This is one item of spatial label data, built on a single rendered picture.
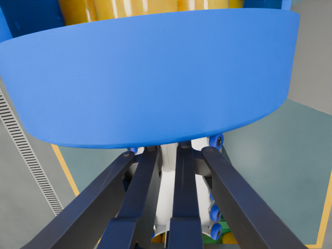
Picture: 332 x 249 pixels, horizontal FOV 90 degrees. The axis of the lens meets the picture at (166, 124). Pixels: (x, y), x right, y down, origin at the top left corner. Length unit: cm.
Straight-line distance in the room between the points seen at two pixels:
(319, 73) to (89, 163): 175
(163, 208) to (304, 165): 152
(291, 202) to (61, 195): 238
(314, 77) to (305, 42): 11
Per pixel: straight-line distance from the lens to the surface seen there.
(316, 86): 63
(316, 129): 178
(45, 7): 30
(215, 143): 38
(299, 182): 201
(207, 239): 74
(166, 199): 56
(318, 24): 63
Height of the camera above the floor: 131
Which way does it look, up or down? 68 degrees down
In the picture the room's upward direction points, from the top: 167 degrees counter-clockwise
